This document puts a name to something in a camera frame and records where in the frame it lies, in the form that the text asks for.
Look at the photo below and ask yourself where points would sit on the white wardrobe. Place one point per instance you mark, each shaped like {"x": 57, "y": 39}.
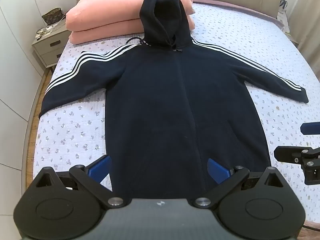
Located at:
{"x": 12, "y": 80}

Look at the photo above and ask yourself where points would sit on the pink pillow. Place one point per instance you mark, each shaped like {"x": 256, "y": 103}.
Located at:
{"x": 100, "y": 5}
{"x": 105, "y": 31}

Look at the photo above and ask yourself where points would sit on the brown patterned pouch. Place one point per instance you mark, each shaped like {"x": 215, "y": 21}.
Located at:
{"x": 53, "y": 15}

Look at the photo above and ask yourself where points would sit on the white paper bag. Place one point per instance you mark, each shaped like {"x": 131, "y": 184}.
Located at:
{"x": 284, "y": 12}

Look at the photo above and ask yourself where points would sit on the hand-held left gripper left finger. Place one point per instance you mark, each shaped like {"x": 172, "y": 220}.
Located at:
{"x": 98, "y": 170}

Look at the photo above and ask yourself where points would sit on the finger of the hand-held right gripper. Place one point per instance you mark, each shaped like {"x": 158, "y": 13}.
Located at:
{"x": 292, "y": 153}
{"x": 311, "y": 128}

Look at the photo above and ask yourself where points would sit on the mauve under sheet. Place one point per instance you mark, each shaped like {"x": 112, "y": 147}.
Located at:
{"x": 225, "y": 5}

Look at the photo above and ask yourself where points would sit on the beige two-drawer nightstand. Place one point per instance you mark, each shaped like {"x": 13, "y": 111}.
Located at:
{"x": 47, "y": 47}

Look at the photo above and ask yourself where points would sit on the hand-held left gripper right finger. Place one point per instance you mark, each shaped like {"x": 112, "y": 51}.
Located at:
{"x": 217, "y": 171}

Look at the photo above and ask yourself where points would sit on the dark navy striped-sleeve hoodie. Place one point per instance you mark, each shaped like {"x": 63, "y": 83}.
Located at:
{"x": 162, "y": 105}

